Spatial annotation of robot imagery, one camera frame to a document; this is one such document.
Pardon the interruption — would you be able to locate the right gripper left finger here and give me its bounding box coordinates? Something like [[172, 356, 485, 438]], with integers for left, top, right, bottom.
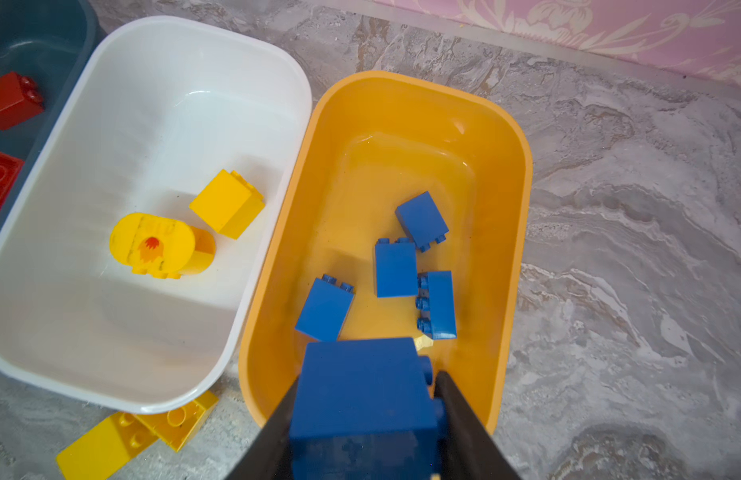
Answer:
[[226, 378, 298, 480]]

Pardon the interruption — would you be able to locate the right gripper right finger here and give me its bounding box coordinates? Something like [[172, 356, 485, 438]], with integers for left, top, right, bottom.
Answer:
[[434, 370, 520, 480]]

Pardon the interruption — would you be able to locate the yellow lego brick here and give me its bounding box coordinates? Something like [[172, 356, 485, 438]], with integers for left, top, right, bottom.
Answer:
[[190, 170, 266, 240], [56, 412, 158, 480], [136, 391, 218, 452]]

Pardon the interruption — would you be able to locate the blue lego brick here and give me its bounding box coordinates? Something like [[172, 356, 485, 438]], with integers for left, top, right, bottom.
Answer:
[[374, 237, 418, 298], [290, 337, 446, 479], [296, 274, 354, 342], [415, 271, 457, 341]]

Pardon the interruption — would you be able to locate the yellow tape roll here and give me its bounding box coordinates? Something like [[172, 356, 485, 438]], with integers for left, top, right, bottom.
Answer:
[[108, 213, 216, 279]]

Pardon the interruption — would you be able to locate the yellow container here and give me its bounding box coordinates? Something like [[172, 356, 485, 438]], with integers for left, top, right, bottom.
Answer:
[[240, 71, 532, 430]]

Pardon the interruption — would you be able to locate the white container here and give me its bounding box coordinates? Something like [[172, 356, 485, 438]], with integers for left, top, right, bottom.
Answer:
[[0, 16, 312, 414]]

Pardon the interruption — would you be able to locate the small red lego brick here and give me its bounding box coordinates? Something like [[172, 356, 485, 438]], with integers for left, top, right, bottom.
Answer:
[[0, 72, 44, 131]]

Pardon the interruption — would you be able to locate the dark teal container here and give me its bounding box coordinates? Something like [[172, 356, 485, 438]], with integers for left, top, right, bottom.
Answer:
[[0, 0, 106, 230]]

